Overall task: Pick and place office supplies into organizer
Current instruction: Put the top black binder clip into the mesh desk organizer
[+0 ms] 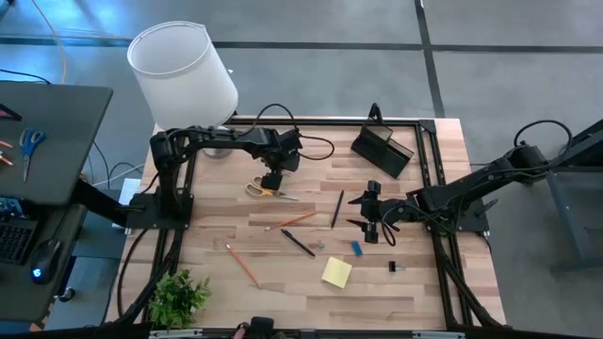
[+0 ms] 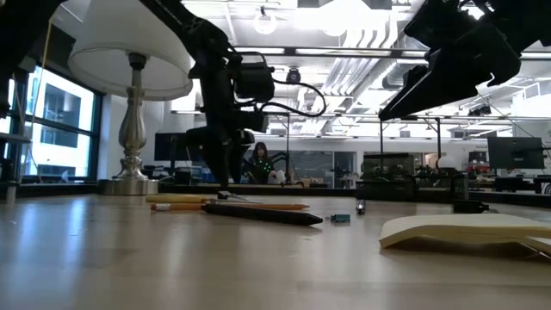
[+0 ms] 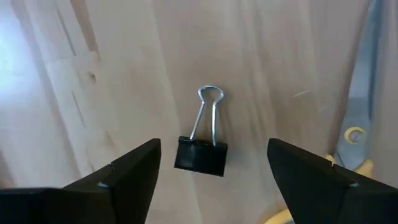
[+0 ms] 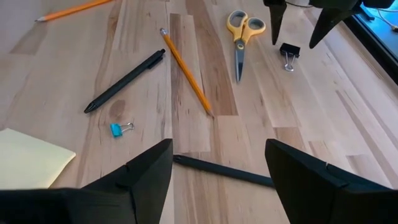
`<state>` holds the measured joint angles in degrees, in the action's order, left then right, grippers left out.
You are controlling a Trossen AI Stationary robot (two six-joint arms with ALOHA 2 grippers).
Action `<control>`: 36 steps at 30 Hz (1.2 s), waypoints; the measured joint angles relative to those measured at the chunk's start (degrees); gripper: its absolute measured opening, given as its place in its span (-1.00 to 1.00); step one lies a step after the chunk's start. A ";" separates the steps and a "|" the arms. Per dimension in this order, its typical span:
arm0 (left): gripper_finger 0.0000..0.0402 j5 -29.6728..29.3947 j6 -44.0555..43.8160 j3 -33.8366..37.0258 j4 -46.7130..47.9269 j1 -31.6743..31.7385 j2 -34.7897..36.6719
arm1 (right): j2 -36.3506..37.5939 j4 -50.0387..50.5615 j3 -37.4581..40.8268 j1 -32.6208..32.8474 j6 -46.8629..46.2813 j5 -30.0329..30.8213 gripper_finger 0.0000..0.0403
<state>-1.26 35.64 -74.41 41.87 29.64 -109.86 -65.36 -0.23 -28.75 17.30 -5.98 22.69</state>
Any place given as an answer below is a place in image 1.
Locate black caster wheel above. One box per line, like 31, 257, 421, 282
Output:
53, 286, 76, 304

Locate black desk cable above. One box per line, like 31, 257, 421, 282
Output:
0, 69, 52, 85

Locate yellow sticky note pad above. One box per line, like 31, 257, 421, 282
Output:
320, 255, 353, 290

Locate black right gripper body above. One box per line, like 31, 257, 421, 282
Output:
371, 196, 410, 228

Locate black metal stand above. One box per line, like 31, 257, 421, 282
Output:
546, 118, 603, 274

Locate black side desk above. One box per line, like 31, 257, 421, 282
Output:
0, 80, 114, 326

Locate white shade silver table lamp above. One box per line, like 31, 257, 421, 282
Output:
126, 20, 239, 160

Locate yellow hanging cable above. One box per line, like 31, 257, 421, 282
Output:
30, 0, 68, 85

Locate green potted plant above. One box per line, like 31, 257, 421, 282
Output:
148, 267, 212, 333

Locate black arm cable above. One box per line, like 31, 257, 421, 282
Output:
253, 103, 336, 162
513, 119, 574, 166

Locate black computer mouse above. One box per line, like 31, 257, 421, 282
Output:
30, 238, 62, 285

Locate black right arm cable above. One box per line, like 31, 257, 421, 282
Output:
513, 119, 574, 166

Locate thin black pen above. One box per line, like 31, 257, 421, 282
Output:
330, 188, 346, 230

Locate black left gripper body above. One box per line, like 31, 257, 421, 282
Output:
263, 138, 302, 175

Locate black keyboard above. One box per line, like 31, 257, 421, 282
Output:
0, 214, 39, 266

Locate blue handled scissors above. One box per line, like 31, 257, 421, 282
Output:
18, 127, 47, 184

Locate black box device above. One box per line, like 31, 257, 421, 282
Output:
248, 315, 275, 339

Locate silver metal bracket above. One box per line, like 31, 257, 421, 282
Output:
149, 329, 204, 339
412, 331, 466, 339

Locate thick black pen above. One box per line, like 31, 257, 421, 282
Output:
280, 228, 317, 258

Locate orange pencil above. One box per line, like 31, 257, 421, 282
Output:
264, 211, 318, 233
224, 243, 263, 290

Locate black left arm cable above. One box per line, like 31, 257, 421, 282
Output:
253, 103, 336, 162

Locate yellow handled scissors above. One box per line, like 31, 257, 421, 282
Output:
243, 175, 301, 202

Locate black mesh desk organizer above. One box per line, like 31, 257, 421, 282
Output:
350, 122, 416, 180

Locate black floor cable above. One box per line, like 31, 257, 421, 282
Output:
116, 228, 152, 316

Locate black aluminium table frame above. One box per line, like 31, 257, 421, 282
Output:
112, 116, 508, 339

